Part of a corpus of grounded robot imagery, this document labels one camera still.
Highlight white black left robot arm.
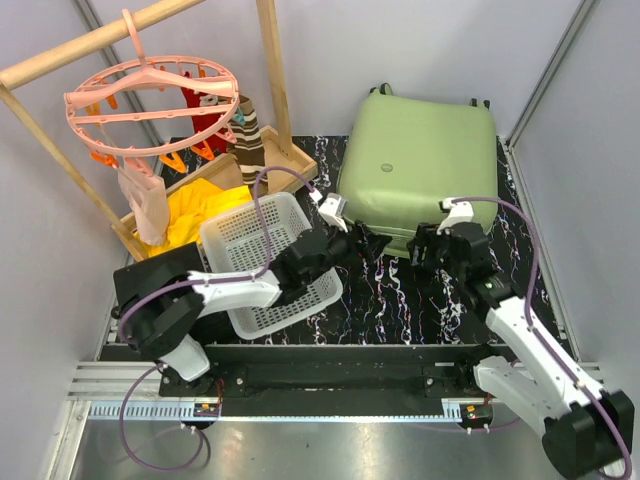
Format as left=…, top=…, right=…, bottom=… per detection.
left=118, top=221, right=392, bottom=396

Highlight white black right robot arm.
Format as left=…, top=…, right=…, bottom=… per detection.
left=407, top=222, right=635, bottom=479

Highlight brown striped sock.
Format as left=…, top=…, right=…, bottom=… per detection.
left=227, top=95, right=268, bottom=195

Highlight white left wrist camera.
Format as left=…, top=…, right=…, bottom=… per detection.
left=309, top=189, right=348, bottom=232

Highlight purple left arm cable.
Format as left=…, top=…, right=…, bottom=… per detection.
left=116, top=167, right=321, bottom=474

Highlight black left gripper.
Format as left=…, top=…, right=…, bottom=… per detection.
left=304, top=217, right=390, bottom=285

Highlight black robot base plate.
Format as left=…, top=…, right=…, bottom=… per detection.
left=97, top=342, right=561, bottom=421

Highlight red garment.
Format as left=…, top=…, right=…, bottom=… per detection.
left=181, top=88, right=227, bottom=160

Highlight aluminium frame rail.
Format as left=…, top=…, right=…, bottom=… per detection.
left=44, top=359, right=631, bottom=480

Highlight white plastic mesh basket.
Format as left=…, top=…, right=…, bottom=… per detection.
left=200, top=193, right=343, bottom=340

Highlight yellow shorts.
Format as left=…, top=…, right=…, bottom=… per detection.
left=142, top=178, right=253, bottom=257

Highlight green hard-shell suitcase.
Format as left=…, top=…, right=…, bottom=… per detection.
left=336, top=83, right=498, bottom=258

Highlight pale pink garment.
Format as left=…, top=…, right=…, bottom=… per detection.
left=118, top=163, right=170, bottom=246

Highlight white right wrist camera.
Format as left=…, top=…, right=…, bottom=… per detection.
left=436, top=197, right=474, bottom=235

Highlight black box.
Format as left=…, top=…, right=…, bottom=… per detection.
left=112, top=241, right=211, bottom=346

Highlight orange clothespin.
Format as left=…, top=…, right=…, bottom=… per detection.
left=158, top=151, right=187, bottom=174

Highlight wooden clothes rack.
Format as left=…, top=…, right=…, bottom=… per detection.
left=1, top=1, right=318, bottom=261

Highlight pink round clip hanger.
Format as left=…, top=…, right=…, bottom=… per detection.
left=64, top=9, right=240, bottom=168

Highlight teal clothespin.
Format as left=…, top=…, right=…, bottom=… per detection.
left=232, top=109, right=246, bottom=126

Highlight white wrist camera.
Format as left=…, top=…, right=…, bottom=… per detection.
left=436, top=197, right=474, bottom=235
left=309, top=189, right=348, bottom=232

